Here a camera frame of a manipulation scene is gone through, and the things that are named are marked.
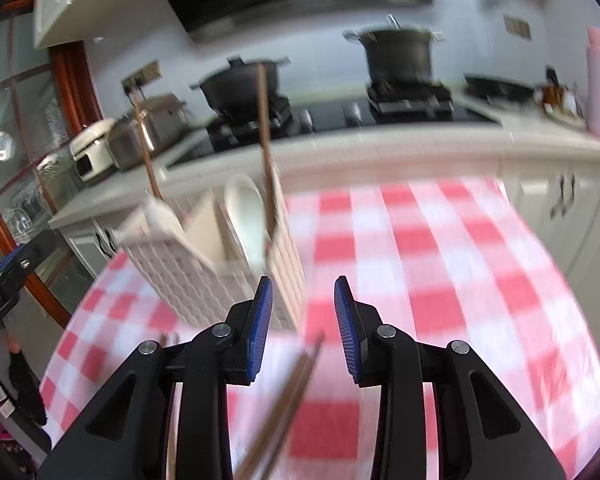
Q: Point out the black stock pot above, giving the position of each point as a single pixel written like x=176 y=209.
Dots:
x=397 y=55

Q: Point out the white small cooking appliance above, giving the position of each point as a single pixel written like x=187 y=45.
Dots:
x=92 y=152

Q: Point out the brown wooden chopstick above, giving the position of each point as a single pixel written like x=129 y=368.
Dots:
x=265 y=160
x=279 y=410
x=147 y=160
x=294 y=410

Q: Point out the single wall socket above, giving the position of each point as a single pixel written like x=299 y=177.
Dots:
x=517 y=27

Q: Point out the black casserole pot with lid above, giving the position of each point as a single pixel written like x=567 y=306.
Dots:
x=235 y=85

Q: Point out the black frying pan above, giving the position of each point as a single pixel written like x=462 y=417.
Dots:
x=500 y=89

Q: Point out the white perforated plastic basket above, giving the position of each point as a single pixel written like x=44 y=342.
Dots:
x=180 y=275

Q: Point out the wooden framed glass door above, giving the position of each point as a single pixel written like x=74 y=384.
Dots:
x=75 y=90

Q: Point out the black gas cooktop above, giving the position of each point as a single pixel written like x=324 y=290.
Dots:
x=330 y=115

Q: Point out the red white checkered tablecloth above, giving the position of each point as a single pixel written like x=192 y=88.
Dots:
x=430 y=260

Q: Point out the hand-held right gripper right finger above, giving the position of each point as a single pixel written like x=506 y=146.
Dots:
x=345 y=330

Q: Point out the white kitchen base cabinets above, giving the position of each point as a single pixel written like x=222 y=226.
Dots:
x=530 y=170

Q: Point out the dark condiment bottle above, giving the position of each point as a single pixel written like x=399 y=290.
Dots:
x=551 y=75

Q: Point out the white ceramic soup spoon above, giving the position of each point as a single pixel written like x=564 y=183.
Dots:
x=245 y=220

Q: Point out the white upper cabinet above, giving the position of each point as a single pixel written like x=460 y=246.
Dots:
x=80 y=0

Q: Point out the silver rice cooker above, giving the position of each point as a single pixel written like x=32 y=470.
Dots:
x=150 y=130

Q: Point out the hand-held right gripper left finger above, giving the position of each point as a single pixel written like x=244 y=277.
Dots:
x=260 y=330

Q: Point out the person's left hand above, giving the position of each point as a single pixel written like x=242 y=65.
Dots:
x=25 y=390

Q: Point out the triple wall socket panel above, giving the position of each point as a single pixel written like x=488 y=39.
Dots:
x=141 y=76

